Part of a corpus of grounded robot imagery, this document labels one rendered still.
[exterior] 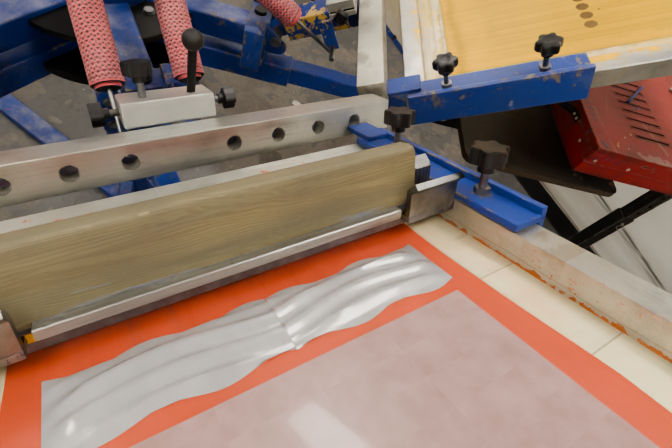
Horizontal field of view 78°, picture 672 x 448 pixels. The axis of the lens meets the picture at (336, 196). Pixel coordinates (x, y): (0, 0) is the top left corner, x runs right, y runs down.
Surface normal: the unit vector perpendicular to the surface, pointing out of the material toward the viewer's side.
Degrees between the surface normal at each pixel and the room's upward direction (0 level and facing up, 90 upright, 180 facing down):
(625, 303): 90
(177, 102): 58
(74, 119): 0
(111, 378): 6
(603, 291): 90
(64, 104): 0
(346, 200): 52
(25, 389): 32
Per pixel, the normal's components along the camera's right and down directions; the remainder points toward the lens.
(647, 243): -0.85, 0.24
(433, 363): 0.01, -0.88
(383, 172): 0.52, 0.31
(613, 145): 0.29, -0.53
